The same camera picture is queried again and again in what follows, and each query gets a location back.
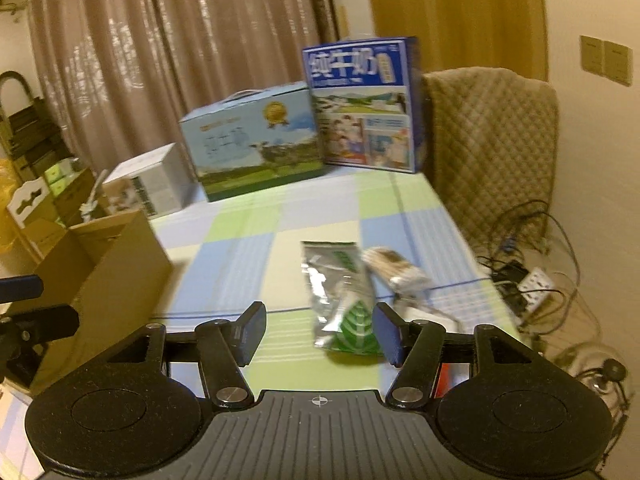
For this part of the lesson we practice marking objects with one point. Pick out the light blue milk carton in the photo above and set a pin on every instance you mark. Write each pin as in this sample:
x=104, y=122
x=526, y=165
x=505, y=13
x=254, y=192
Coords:
x=252, y=140

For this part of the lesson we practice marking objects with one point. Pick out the brown curtain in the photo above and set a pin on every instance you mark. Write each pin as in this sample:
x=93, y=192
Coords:
x=120, y=74

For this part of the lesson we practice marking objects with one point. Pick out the green tissue packs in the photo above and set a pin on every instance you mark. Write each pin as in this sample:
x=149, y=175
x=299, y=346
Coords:
x=60, y=174

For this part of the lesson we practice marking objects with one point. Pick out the silver green foil pouch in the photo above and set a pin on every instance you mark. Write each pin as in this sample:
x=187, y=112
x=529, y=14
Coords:
x=341, y=297

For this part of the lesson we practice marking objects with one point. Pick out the red pig toy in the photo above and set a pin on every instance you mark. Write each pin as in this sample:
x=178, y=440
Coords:
x=444, y=380

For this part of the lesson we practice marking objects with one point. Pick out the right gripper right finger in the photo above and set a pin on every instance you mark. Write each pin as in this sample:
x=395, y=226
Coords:
x=415, y=348

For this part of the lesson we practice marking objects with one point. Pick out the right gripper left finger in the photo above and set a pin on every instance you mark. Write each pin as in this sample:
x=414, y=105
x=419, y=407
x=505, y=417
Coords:
x=224, y=347

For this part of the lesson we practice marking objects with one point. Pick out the cotton swab pack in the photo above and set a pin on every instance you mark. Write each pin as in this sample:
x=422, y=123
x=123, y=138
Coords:
x=399, y=274

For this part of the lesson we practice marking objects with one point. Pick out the quilted beige chair cover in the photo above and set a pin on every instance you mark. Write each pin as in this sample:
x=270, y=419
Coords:
x=494, y=137

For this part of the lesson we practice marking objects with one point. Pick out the black folding cart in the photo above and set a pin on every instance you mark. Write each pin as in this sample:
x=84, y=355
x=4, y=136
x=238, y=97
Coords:
x=30, y=137

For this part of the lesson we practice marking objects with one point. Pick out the white appliance box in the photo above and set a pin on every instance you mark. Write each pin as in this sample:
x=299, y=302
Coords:
x=158, y=182

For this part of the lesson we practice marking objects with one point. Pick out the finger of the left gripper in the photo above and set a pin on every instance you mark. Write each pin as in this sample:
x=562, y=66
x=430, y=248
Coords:
x=18, y=288
x=39, y=326

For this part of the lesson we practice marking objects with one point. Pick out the double wall switch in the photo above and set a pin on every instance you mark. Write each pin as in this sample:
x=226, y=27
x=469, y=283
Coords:
x=607, y=59

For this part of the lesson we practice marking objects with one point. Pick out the clear pack white pads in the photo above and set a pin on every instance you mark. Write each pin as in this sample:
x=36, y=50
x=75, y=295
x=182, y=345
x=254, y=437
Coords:
x=414, y=309

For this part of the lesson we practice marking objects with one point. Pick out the dark blue milk carton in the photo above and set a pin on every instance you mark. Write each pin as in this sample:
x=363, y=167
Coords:
x=367, y=101

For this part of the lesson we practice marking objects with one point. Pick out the yellow wooden door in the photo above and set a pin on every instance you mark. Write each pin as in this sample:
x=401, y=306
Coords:
x=460, y=33

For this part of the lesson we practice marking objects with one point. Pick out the brown cardboard box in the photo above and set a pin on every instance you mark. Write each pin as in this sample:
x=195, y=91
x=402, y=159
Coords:
x=112, y=271

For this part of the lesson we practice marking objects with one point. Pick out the white power strip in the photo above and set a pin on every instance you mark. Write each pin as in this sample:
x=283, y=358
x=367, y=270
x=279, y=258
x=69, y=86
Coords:
x=535, y=289

